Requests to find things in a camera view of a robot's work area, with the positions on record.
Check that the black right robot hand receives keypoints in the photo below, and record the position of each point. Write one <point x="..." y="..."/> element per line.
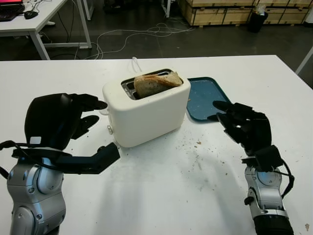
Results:
<point x="254" y="129"/>

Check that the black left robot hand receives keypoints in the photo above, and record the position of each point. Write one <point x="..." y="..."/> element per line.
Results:
<point x="51" y="117"/>

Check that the white two-slot toaster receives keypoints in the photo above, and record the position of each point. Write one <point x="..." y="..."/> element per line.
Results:
<point x="146" y="122"/>

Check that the slice of brown bread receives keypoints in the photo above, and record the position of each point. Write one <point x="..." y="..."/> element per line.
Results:
<point x="151" y="85"/>

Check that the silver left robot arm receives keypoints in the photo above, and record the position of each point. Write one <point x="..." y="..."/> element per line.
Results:
<point x="36" y="203"/>

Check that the blue plastic tray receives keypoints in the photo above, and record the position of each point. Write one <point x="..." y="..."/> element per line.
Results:
<point x="203" y="98"/>

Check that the white table leg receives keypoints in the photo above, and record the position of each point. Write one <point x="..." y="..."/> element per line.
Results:
<point x="304" y="61"/>

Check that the white shoe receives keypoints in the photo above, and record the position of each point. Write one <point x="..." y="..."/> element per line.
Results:
<point x="51" y="23"/>

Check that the white office desk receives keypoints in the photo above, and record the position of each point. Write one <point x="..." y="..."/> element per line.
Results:
<point x="36" y="16"/>

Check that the black computer mouse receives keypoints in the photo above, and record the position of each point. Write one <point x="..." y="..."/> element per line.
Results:
<point x="30" y="15"/>

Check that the black trash bin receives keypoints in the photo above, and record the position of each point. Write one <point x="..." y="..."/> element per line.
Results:
<point x="257" y="22"/>

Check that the black laptop with red screen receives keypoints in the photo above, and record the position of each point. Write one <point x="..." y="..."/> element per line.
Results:
<point x="9" y="12"/>

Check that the white desk leg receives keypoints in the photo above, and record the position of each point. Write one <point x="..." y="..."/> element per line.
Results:
<point x="166" y="7"/>

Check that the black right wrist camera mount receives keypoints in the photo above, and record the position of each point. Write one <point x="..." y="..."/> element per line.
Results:
<point x="267" y="157"/>

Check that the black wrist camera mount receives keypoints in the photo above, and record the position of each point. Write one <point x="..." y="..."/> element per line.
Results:
<point x="85" y="162"/>
<point x="267" y="157"/>

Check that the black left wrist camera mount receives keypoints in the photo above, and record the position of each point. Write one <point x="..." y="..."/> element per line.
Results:
<point x="85" y="162"/>

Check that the white desk frame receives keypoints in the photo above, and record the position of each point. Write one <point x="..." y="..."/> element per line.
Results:
<point x="88" y="9"/>

